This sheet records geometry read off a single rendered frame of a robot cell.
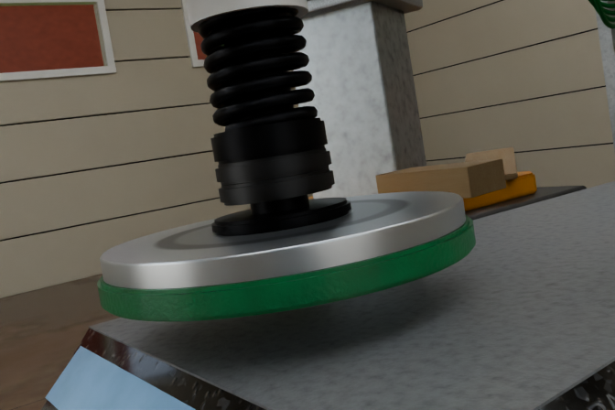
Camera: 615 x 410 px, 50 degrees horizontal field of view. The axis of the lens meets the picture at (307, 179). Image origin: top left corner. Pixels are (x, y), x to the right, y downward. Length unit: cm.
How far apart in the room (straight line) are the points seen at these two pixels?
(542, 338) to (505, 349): 2
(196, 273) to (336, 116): 102
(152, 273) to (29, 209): 615
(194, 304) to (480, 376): 13
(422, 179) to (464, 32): 621
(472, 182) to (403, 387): 82
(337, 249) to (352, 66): 101
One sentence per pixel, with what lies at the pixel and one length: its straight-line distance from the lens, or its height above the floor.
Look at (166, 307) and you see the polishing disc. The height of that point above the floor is 84.
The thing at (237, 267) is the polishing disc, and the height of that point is 86.
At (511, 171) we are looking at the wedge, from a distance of 131.
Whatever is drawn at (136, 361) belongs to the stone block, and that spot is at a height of 80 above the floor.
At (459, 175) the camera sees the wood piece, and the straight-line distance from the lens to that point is 108.
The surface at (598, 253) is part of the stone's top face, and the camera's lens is 48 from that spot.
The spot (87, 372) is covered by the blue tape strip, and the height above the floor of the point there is 79.
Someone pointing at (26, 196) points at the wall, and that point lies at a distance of 647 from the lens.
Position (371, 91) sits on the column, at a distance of 128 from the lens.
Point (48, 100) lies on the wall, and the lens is 658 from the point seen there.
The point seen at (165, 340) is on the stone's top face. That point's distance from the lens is 41.
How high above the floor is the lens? 90
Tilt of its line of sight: 3 degrees down
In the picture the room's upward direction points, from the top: 9 degrees counter-clockwise
